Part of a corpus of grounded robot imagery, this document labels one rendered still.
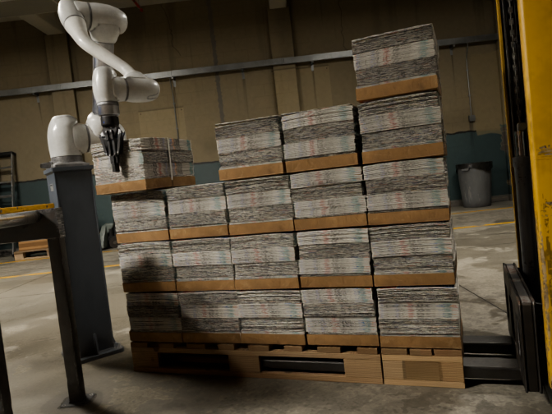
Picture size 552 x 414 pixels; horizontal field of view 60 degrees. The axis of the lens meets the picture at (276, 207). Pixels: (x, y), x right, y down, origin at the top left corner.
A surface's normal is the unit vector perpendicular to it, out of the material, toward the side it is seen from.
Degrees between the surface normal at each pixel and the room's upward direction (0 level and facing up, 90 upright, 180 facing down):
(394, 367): 90
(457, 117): 90
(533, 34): 90
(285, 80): 90
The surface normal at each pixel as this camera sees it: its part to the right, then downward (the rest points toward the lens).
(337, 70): -0.01, 0.05
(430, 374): -0.36, 0.09
